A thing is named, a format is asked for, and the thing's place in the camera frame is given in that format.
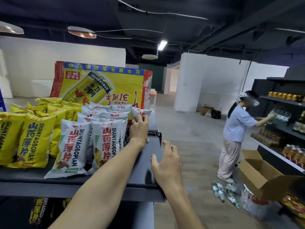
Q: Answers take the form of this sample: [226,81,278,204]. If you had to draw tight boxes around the white ceiling cable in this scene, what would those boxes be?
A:
[113,0,209,21]

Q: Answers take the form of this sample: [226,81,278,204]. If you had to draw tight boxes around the large yellow printed carton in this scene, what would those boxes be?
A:
[50,61,153,118]

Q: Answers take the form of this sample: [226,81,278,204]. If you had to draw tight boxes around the yellow packets on lower shelf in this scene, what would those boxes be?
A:
[29,197,72,225]

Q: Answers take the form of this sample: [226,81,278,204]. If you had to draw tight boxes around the black display shelf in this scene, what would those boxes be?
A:
[0,111,166,229]

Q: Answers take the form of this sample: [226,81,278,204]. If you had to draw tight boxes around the wrapped pack of clear bottles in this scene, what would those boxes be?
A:
[268,108,292,125]

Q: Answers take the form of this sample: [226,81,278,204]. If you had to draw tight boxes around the white low counter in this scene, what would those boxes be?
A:
[32,79,54,98]

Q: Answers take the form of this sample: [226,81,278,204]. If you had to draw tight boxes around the white metal rack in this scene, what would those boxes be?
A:
[150,89,157,110]

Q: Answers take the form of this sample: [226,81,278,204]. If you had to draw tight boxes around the person's left hand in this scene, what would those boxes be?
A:
[129,114,150,144]

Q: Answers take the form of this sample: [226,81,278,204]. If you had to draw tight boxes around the person's right forearm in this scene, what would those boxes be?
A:
[164,187,206,229]

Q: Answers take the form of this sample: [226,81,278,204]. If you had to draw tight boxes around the dark glass bottles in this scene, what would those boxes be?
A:
[293,111,305,135]

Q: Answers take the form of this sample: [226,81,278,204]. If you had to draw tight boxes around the cluster of plastic water bottles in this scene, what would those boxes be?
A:
[212,181,241,210]

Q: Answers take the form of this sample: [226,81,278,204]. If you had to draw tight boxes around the black wall shelf unit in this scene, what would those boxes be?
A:
[248,77,305,223]

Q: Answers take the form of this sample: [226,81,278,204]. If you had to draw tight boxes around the green door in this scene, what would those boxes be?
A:
[139,63,165,92]

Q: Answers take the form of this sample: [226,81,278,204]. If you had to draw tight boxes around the row of white chip packets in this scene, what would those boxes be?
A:
[44,102,134,179]

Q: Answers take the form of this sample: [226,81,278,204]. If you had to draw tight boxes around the stack of brown wrapped packs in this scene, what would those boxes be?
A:
[251,126,282,148]

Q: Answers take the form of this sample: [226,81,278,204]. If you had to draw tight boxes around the white snack bag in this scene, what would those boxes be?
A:
[131,106,152,122]

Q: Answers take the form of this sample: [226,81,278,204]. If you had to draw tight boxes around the row of gold cans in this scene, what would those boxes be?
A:
[268,91,305,102]

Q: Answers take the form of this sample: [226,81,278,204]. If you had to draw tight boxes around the person's left forearm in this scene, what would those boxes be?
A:
[49,138,146,229]

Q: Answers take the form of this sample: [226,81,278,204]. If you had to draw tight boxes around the pile of yellow red packets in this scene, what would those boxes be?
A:
[281,193,305,219]

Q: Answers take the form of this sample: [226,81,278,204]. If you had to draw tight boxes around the small brown cardboard box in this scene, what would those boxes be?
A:
[200,104,214,116]

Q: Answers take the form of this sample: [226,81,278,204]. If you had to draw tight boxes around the shrink-wrapped white red pack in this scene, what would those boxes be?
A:
[239,184,271,221]

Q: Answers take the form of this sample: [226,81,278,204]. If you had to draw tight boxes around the row of yellow chip packets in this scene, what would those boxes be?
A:
[0,98,83,169]

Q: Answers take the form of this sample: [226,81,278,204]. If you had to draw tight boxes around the person's right hand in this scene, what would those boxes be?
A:
[151,141,183,191]

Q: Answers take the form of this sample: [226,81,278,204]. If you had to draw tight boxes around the open brown cardboard box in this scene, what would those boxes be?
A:
[237,149,305,202]

